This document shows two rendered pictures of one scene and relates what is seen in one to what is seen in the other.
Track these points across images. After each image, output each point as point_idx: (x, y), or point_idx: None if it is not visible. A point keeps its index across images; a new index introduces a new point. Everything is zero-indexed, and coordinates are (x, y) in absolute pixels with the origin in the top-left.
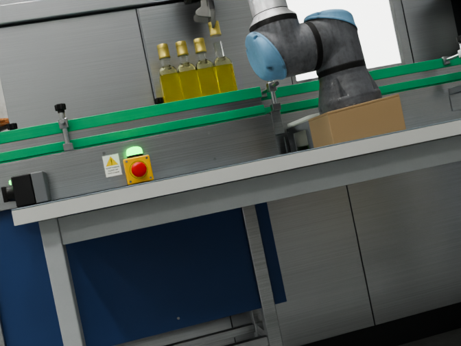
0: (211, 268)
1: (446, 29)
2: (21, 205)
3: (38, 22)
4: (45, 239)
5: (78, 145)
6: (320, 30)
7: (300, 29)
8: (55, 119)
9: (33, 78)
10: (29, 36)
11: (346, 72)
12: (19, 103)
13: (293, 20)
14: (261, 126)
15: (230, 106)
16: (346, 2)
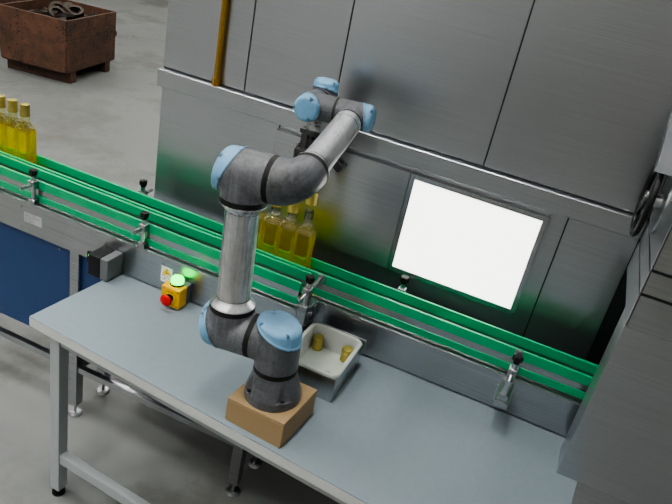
0: None
1: (594, 305)
2: (90, 274)
3: (198, 98)
4: (51, 338)
5: (151, 246)
6: (251, 340)
7: (236, 329)
8: (188, 183)
9: (181, 142)
10: (188, 106)
11: (260, 379)
12: (166, 156)
13: (233, 321)
14: None
15: (270, 283)
16: (483, 223)
